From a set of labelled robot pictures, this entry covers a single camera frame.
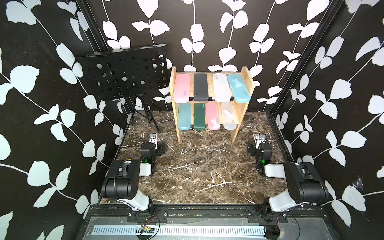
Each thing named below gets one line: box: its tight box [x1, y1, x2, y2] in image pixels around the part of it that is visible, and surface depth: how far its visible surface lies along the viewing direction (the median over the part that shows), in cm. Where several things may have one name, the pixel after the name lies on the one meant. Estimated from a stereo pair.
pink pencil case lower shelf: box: [205, 102, 221, 130], surface depth 90 cm
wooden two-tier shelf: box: [169, 66, 256, 143], surface depth 77 cm
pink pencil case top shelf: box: [173, 73, 190, 104], surface depth 72 cm
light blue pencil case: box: [228, 74, 252, 103], surface depth 73 cm
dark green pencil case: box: [193, 102, 206, 130], surface depth 90 cm
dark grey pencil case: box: [193, 73, 209, 102], surface depth 73 cm
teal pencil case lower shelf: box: [178, 102, 191, 131], surface depth 89 cm
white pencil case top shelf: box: [213, 73, 231, 103], surface depth 73 cm
